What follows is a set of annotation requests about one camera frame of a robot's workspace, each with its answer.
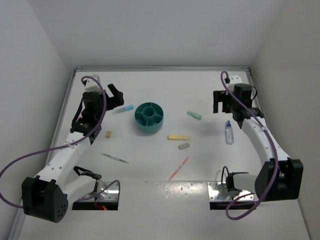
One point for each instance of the grey eraser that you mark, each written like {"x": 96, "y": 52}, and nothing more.
{"x": 184, "y": 146}

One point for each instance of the green correction tape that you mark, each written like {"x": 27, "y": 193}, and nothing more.
{"x": 194, "y": 115}

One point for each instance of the teal round organizer container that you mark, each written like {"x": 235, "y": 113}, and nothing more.
{"x": 149, "y": 117}

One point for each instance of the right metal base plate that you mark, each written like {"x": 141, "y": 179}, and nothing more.
{"x": 217, "y": 193}

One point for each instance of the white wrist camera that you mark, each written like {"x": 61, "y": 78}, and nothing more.
{"x": 91, "y": 86}
{"x": 232, "y": 80}

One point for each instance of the red pen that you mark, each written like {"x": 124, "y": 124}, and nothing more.
{"x": 179, "y": 167}

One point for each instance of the yellow highlighter marker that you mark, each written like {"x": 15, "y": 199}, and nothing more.
{"x": 174, "y": 137}

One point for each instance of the green pen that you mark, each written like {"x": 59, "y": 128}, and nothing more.
{"x": 115, "y": 158}

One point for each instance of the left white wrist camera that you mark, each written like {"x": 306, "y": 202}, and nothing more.
{"x": 91, "y": 86}

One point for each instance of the tan eraser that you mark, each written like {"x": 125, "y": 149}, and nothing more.
{"x": 108, "y": 134}

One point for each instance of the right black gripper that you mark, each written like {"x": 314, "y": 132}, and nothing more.
{"x": 219, "y": 96}

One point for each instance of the blue cap spray bottle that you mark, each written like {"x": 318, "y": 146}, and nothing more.
{"x": 229, "y": 136}

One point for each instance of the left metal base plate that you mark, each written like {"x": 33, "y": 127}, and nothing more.
{"x": 107, "y": 191}

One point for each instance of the metal base plate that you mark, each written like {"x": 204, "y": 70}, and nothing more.
{"x": 217, "y": 193}
{"x": 107, "y": 191}

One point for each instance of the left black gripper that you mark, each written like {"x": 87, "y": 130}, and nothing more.
{"x": 116, "y": 100}

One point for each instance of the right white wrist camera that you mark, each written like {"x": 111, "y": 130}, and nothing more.
{"x": 232, "y": 80}

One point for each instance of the blue highlighter marker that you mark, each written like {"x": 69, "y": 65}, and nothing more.
{"x": 123, "y": 109}

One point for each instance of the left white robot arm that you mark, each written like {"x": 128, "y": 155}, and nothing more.
{"x": 58, "y": 185}

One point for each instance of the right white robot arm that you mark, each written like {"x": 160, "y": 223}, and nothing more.
{"x": 280, "y": 176}

